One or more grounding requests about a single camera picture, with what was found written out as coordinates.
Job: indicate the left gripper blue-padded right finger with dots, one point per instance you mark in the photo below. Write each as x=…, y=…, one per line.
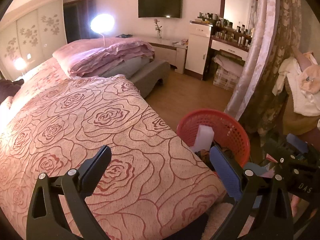
x=274, y=218

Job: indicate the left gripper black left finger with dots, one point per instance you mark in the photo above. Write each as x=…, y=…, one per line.
x=46, y=218

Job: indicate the brown black wrapper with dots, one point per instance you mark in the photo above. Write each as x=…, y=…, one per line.
x=204, y=156

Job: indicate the person's hand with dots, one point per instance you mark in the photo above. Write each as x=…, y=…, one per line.
x=298, y=207

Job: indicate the red plastic waste basket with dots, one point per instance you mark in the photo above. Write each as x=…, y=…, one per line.
x=227, y=131

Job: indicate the dark floral curtain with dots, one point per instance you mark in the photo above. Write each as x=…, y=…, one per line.
x=264, y=107

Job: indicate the white clothes on hanger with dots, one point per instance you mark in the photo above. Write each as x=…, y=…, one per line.
x=302, y=74

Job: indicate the pink rose pattern bedspread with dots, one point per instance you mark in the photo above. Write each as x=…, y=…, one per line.
x=154, y=185

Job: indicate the clear plastic storage box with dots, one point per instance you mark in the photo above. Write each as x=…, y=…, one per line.
x=227, y=78

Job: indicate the dark purple plush toy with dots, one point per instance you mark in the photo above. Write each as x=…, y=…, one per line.
x=9, y=88

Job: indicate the low white tv desk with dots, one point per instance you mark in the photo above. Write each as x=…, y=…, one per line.
x=173, y=52

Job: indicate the white dresser cabinet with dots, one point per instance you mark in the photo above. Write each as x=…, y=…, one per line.
x=198, y=46

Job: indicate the bedside glowing lamp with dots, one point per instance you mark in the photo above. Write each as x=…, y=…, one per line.
x=20, y=64

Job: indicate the grey mattress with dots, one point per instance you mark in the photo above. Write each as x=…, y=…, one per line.
x=127, y=68

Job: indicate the folded pink quilt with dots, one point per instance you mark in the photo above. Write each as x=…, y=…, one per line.
x=91, y=57

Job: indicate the dressing table mirror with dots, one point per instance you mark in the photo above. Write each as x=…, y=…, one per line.
x=239, y=12

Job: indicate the rose in glass vase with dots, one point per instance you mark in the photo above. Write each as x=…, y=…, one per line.
x=158, y=28

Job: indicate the white sliding door wardrobe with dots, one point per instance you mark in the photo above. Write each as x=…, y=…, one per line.
x=32, y=35

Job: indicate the wall mounted black television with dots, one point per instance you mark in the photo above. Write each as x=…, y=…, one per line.
x=159, y=8

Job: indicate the round white ring lamp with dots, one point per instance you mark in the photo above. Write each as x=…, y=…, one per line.
x=103, y=24

